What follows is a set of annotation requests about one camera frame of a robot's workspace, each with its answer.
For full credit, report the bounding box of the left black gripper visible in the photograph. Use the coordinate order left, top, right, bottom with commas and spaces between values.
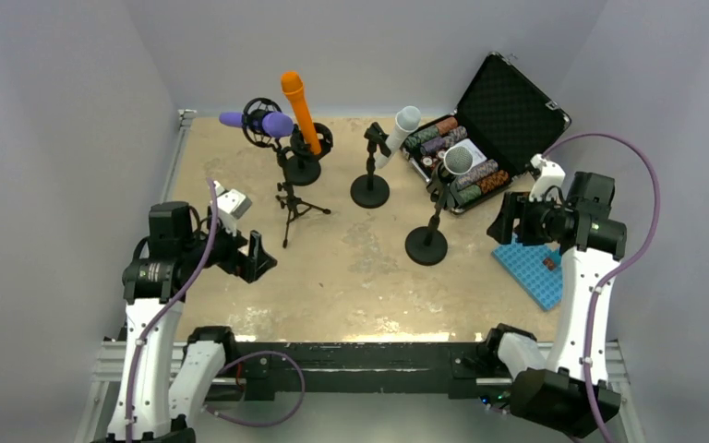
180, 211, 275, 282

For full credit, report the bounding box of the black clip stand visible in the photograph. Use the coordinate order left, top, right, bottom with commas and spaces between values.
404, 163, 455, 266
350, 122, 390, 209

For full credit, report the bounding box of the black silver-mesh microphone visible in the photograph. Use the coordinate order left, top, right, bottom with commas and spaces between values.
431, 146, 474, 188

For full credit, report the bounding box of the white microphone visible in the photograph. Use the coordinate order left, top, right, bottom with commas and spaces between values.
375, 105, 421, 169

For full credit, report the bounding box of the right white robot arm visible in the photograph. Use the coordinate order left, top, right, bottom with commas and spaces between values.
479, 172, 627, 439

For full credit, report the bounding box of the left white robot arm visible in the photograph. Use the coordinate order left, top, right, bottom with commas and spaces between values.
104, 196, 277, 442

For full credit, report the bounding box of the purple microphone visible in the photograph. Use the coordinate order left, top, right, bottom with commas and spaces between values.
219, 110, 294, 138

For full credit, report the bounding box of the orange microphone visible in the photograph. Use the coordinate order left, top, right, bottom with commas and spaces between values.
281, 71, 322, 155

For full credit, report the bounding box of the blue lego baseplate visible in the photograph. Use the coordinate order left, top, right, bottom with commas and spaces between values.
492, 236, 563, 311

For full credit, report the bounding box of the brown and blue lego brick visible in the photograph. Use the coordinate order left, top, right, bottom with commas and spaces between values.
543, 257, 558, 271

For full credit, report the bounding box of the black poker chip case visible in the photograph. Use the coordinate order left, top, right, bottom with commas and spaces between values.
401, 52, 571, 214

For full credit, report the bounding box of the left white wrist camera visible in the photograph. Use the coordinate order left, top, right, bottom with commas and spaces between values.
213, 181, 252, 236

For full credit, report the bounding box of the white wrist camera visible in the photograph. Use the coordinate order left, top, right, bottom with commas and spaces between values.
529, 154, 566, 202
213, 181, 252, 236

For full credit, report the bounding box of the black tripod shock-mount stand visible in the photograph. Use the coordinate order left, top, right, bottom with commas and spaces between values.
243, 97, 331, 248

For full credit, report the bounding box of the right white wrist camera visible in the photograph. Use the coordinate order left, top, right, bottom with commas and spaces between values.
529, 154, 566, 202

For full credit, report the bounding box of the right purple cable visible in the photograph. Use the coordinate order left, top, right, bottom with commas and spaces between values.
540, 132, 662, 443

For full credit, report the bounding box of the purple cable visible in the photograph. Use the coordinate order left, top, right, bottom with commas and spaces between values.
540, 132, 662, 443
123, 178, 306, 443

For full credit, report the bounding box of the round-base shock-mount stand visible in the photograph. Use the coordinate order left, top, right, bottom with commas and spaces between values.
282, 123, 333, 186

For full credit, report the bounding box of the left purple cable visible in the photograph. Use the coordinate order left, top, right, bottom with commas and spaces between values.
123, 178, 306, 443

